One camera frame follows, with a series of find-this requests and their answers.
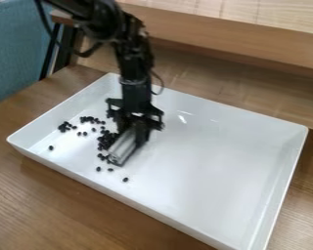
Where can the pile of black bits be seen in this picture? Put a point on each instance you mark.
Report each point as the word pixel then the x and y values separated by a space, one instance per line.
pixel 106 139

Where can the white tray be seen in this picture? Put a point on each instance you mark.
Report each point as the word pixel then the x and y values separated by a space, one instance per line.
pixel 207 169

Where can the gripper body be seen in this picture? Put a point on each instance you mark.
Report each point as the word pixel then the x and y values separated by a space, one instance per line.
pixel 136 97

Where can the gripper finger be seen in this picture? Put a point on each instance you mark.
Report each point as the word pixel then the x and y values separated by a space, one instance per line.
pixel 122 121
pixel 141 132

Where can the silver metal block tool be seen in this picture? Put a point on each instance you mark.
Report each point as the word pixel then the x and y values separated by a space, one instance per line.
pixel 122 148

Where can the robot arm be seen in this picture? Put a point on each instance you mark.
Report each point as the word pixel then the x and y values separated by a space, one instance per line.
pixel 128 49

